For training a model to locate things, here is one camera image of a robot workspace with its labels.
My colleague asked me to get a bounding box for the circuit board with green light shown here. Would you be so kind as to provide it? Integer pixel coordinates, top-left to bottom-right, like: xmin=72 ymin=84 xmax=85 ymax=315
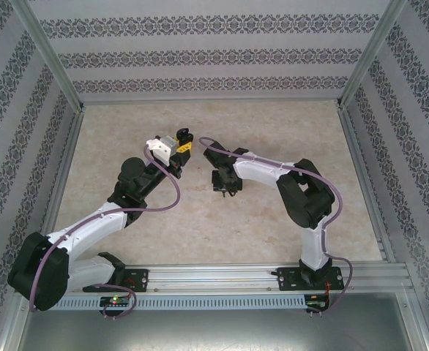
xmin=100 ymin=296 xmax=132 ymax=306

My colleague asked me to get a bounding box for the slotted grey cable duct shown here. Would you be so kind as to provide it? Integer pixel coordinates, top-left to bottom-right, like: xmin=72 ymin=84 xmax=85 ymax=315
xmin=59 ymin=294 xmax=307 ymax=310

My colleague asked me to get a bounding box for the aluminium mounting rail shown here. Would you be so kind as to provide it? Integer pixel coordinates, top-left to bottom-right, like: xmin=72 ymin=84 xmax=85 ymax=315
xmin=15 ymin=263 xmax=411 ymax=293

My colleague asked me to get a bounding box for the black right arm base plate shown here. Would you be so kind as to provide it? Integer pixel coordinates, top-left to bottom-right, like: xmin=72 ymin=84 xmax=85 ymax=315
xmin=276 ymin=266 xmax=348 ymax=292

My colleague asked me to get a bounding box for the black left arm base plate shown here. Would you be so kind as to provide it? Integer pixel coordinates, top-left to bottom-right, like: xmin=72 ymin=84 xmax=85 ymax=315
xmin=121 ymin=268 xmax=150 ymax=293

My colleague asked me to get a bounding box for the aluminium side frame bar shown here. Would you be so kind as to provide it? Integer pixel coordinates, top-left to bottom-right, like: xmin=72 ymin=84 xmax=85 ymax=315
xmin=48 ymin=107 xmax=87 ymax=268
xmin=337 ymin=104 xmax=397 ymax=263

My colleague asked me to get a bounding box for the grey metal sheet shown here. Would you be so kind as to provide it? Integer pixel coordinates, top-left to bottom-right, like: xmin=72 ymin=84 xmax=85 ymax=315
xmin=1 ymin=292 xmax=429 ymax=351

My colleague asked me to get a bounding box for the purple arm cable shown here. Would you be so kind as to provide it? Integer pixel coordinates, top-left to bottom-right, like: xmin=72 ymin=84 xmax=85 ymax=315
xmin=198 ymin=135 xmax=354 ymax=316
xmin=27 ymin=144 xmax=182 ymax=320

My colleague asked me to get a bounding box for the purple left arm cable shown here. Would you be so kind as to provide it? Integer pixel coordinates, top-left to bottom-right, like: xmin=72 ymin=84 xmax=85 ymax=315
xmin=27 ymin=144 xmax=182 ymax=320

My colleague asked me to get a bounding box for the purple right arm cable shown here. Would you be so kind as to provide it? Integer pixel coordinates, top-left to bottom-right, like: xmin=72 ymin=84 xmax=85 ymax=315
xmin=198 ymin=135 xmax=354 ymax=316

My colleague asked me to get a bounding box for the aluminium frame post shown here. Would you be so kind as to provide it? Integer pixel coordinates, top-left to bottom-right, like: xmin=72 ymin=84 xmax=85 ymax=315
xmin=337 ymin=0 xmax=409 ymax=110
xmin=12 ymin=0 xmax=88 ymax=113

